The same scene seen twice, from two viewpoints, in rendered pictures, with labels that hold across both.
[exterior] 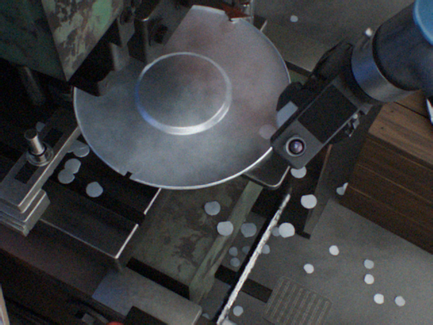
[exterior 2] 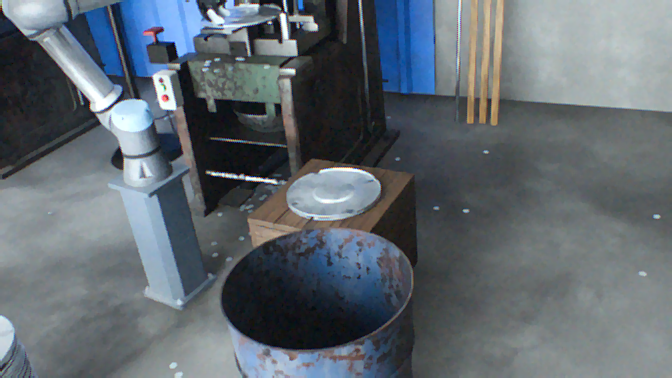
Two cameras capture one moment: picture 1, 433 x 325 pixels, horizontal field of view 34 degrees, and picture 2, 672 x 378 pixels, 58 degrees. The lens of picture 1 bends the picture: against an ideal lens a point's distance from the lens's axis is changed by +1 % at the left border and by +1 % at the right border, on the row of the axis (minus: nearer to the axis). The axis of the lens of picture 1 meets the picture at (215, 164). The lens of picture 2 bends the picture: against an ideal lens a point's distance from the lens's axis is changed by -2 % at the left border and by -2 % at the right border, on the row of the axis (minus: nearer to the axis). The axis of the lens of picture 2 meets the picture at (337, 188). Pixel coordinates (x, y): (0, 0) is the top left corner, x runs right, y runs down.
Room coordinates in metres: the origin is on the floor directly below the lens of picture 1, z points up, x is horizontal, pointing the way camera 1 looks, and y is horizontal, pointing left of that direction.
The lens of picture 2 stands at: (0.77, -2.21, 1.30)
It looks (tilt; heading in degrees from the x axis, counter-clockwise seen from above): 30 degrees down; 89
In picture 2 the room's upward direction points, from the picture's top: 6 degrees counter-clockwise
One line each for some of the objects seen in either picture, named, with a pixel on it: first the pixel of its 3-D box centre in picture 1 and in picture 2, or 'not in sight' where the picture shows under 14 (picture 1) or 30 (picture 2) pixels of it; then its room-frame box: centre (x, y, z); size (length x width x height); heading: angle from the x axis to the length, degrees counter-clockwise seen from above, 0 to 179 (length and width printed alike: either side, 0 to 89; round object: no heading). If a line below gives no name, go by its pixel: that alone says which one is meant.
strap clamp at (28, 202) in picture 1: (35, 159); not in sight; (0.44, 0.23, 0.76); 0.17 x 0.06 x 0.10; 153
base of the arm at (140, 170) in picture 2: not in sight; (144, 160); (0.21, -0.48, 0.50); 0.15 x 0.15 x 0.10
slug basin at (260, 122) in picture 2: not in sight; (274, 110); (0.59, 0.16, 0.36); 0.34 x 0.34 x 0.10
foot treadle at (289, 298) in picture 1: (196, 260); (266, 173); (0.52, 0.04, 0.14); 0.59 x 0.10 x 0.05; 63
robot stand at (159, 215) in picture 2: not in sight; (165, 234); (0.21, -0.48, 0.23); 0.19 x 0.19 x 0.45; 55
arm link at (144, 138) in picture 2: not in sight; (134, 125); (0.21, -0.48, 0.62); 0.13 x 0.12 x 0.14; 122
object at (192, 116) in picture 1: (183, 91); (241, 15); (0.53, 0.04, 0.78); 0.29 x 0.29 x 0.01
